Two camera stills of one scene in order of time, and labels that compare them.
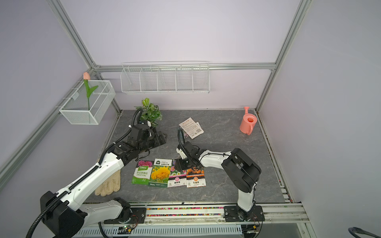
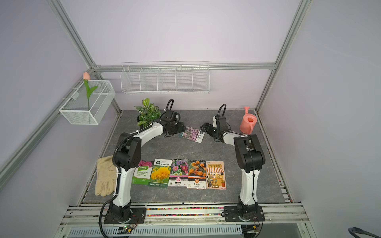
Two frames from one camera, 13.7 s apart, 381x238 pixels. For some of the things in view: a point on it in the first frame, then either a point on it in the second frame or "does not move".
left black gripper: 162,140 → 181,128
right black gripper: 178,164 → 208,130
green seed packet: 142,172 does not move
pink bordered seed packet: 176,177 does not move
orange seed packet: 195,177 does not move
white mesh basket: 87,104 does not move
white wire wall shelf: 165,77 does not move
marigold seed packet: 160,172 does not move
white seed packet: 193,129 → 216,175
